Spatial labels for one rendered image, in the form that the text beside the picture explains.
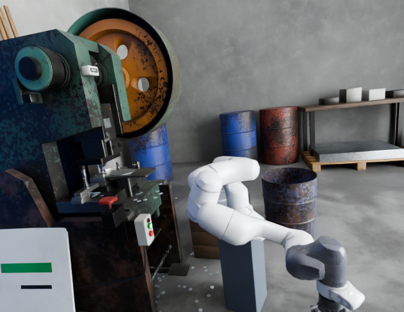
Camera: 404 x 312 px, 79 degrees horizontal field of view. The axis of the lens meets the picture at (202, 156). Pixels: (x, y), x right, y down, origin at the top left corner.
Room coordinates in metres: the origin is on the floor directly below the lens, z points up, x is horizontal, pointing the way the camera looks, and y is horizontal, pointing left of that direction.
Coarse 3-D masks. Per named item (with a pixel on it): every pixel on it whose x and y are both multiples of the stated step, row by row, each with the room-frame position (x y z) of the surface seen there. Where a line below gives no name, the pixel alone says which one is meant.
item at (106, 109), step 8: (104, 104) 1.37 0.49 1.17; (104, 112) 1.36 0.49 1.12; (104, 120) 1.34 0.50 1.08; (112, 120) 1.42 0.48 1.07; (112, 128) 1.40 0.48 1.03; (112, 136) 1.39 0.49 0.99; (88, 144) 1.31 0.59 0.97; (96, 144) 1.30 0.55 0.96; (104, 144) 1.30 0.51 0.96; (112, 144) 1.32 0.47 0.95; (120, 144) 1.37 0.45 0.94; (88, 152) 1.31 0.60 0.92; (96, 152) 1.30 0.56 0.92; (104, 152) 1.29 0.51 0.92; (112, 152) 1.31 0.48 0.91
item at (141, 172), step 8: (144, 168) 1.38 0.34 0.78; (152, 168) 1.36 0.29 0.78; (112, 176) 1.29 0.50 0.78; (120, 176) 1.28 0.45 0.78; (128, 176) 1.27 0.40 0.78; (136, 176) 1.26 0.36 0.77; (144, 176) 1.25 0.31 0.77; (120, 184) 1.30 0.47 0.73; (128, 184) 1.29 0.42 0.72; (136, 184) 1.36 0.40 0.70; (128, 192) 1.29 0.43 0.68; (136, 192) 1.35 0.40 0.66
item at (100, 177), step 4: (104, 172) 1.41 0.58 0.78; (108, 172) 1.40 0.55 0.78; (112, 172) 1.39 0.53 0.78; (92, 176) 1.34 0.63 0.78; (100, 176) 1.32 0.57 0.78; (104, 176) 1.31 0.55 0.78; (92, 180) 1.31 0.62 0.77; (96, 180) 1.31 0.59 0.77; (100, 180) 1.30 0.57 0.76; (104, 180) 1.30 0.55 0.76; (108, 180) 1.33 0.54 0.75; (112, 180) 1.37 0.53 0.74; (100, 184) 1.30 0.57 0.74; (104, 184) 1.30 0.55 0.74
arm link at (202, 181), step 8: (200, 168) 0.99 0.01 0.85; (208, 168) 1.00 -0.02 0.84; (192, 176) 0.95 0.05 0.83; (200, 176) 0.84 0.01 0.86; (208, 176) 0.84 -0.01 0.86; (216, 176) 0.85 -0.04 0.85; (192, 184) 0.95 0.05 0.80; (200, 184) 0.83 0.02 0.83; (208, 184) 0.82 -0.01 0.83; (216, 184) 0.82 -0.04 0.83; (192, 192) 0.86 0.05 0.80; (200, 192) 0.83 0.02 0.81; (208, 192) 0.82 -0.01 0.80; (216, 192) 0.83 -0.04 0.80; (200, 200) 0.83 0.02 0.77; (208, 200) 0.83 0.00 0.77; (216, 200) 0.85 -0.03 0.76
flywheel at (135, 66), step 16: (96, 32) 1.72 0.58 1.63; (112, 32) 1.72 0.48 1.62; (128, 32) 1.67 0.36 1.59; (144, 32) 1.65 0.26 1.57; (112, 48) 1.74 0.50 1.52; (128, 48) 1.71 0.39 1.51; (144, 48) 1.69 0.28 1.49; (160, 48) 1.65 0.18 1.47; (128, 64) 1.71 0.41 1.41; (144, 64) 1.69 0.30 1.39; (160, 64) 1.63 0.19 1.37; (128, 80) 1.71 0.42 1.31; (160, 80) 1.63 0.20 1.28; (128, 96) 1.72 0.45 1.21; (144, 96) 1.70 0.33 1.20; (160, 96) 1.64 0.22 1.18; (144, 112) 1.70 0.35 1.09; (160, 112) 1.68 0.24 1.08; (128, 128) 1.69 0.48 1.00
